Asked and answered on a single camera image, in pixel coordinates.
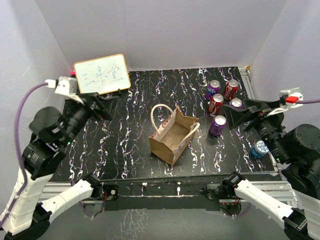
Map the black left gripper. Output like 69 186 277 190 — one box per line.
61 91 120 146

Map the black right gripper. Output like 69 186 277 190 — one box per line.
221 97 289 162

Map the purple Fanta can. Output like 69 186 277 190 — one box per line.
205 80 221 101
229 97 243 109

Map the red Coca-Cola can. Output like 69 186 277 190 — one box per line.
208 93 224 115
222 79 239 101

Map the red soda can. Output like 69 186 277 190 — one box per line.
209 115 227 136

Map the patterned canvas tote bag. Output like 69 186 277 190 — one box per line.
148 104 200 166

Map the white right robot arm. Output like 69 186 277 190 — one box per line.
219 99 320 240

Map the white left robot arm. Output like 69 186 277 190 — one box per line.
0 93 120 240

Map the small framed whiteboard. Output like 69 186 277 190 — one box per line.
73 53 131 95

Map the blue lidded jar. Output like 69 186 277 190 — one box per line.
250 140 269 159

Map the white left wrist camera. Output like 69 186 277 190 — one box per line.
45 76 84 104

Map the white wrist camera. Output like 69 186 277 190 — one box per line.
45 76 84 104
267 87 303 117

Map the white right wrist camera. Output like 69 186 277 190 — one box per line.
267 87 303 117

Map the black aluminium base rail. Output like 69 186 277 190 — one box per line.
37 172 308 240

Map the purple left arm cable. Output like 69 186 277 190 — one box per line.
0 82 101 227

